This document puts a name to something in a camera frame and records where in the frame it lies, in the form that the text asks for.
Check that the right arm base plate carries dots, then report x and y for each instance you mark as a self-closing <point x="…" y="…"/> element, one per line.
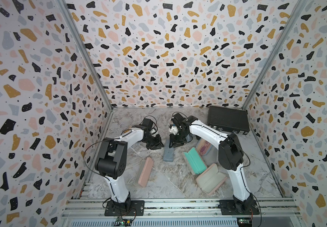
<point x="237" y="207"/>

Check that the mint glasses case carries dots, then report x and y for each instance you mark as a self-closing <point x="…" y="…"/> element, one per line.
<point x="194" y="161"/>

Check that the pink closed glasses case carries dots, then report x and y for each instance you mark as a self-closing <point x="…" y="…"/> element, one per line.
<point x="144" y="172"/>

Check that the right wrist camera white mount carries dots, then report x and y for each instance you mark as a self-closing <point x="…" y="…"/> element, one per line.
<point x="173" y="129"/>

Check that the black briefcase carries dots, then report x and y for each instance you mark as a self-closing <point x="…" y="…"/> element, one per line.
<point x="228" y="120"/>

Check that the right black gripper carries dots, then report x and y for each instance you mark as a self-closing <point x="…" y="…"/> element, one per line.
<point x="172" y="144"/>

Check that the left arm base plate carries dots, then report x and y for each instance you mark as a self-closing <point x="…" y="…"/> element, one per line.
<point x="130" y="208"/>

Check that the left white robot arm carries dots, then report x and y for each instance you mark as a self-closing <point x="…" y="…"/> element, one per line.
<point x="111" y="160"/>

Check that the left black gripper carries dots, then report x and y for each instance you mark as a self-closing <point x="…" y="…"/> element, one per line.
<point x="157" y="144"/>

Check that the grey case mint lining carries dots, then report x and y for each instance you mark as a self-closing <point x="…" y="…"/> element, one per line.
<point x="168" y="154"/>

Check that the case with purple glasses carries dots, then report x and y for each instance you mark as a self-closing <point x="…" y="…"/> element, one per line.
<point x="203" y="147"/>

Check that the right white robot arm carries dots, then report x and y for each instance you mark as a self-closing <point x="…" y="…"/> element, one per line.
<point x="230" y="157"/>

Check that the pink open glasses case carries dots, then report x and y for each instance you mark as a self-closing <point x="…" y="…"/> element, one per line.
<point x="211" y="179"/>

